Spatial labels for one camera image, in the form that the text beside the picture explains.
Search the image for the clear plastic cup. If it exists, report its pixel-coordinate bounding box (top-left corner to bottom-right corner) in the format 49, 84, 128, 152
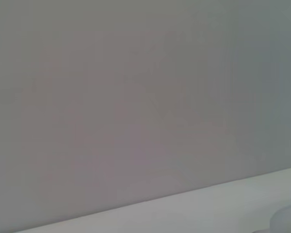
269, 202, 291, 233

